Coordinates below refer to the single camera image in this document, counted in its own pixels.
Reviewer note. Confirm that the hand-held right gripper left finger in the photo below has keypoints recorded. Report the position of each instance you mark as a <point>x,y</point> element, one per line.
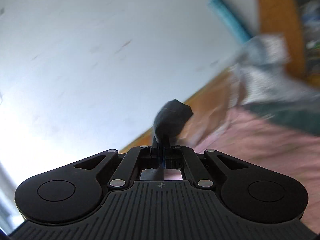
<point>156,155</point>

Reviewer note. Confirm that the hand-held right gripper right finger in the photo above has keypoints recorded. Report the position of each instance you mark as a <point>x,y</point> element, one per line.
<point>172,161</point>

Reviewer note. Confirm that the grey pants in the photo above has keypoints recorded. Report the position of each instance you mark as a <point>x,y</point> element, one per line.
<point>172,120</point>

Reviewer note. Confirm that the wooden headboard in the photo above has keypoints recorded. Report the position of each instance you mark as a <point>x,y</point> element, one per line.
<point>207,97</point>

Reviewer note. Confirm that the pink bear print blanket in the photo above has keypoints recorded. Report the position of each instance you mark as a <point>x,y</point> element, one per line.
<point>262,155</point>

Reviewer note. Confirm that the clear bubble wrap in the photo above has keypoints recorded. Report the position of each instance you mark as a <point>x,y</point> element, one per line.
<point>262,80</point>

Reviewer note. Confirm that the dark green cloth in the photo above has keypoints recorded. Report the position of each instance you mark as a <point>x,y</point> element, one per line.
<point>287,116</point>

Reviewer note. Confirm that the teal tube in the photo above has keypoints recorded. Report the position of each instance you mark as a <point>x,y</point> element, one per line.
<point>228,18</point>

